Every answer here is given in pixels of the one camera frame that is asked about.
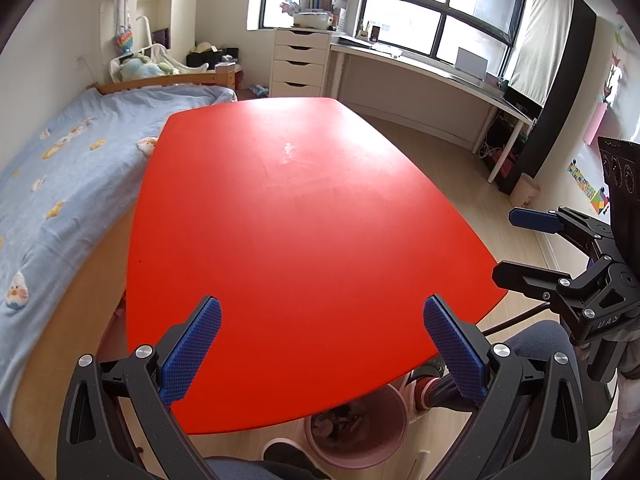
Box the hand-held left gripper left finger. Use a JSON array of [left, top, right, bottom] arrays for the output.
[[56, 296, 223, 480]]

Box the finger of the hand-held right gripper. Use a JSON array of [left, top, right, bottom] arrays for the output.
[[509, 206, 617, 257], [492, 260, 596, 312]]

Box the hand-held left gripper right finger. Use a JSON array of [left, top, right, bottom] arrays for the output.
[[422, 294, 592, 480]]

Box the pink trash bin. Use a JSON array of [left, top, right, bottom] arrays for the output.
[[305, 389, 409, 467]]

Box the small cream bin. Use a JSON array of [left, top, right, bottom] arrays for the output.
[[515, 173, 541, 207]]

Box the black chair base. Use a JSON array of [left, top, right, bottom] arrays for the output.
[[479, 304, 552, 337]]

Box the striped sock with black slipper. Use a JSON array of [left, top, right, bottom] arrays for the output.
[[406, 364, 447, 414]]

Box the person's right leg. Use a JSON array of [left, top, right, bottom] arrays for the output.
[[432, 321, 577, 411]]

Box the person's leg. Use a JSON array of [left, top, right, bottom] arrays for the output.
[[205, 441, 328, 480], [432, 321, 577, 411]]

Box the pink paper sheet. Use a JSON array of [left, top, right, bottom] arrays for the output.
[[582, 102, 611, 144]]

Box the tall black panel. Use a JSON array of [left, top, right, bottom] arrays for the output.
[[500, 0, 597, 197]]

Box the person's left leg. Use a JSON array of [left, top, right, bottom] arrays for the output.
[[205, 441, 328, 480]]

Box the white hanging cloth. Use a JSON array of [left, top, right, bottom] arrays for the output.
[[510, 0, 576, 109]]

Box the white desk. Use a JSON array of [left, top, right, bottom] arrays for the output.
[[329, 39, 536, 184]]

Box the light blue printed blanket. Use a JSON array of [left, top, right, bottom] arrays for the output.
[[0, 85, 239, 413]]

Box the white drawer unit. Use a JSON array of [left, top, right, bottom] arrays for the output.
[[270, 28, 332, 101]]

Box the pile of plush toys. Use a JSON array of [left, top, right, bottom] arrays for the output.
[[110, 51, 177, 82]]

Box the black bag with hat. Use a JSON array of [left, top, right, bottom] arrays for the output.
[[186, 42, 240, 72]]

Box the white pot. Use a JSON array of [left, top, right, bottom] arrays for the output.
[[292, 11, 334, 31]]

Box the row of books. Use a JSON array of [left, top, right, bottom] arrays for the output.
[[297, 0, 351, 23]]

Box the colourful wall puzzle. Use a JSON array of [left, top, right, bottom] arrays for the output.
[[566, 159, 612, 217]]

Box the wooden bed frame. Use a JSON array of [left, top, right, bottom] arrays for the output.
[[95, 71, 237, 97]]

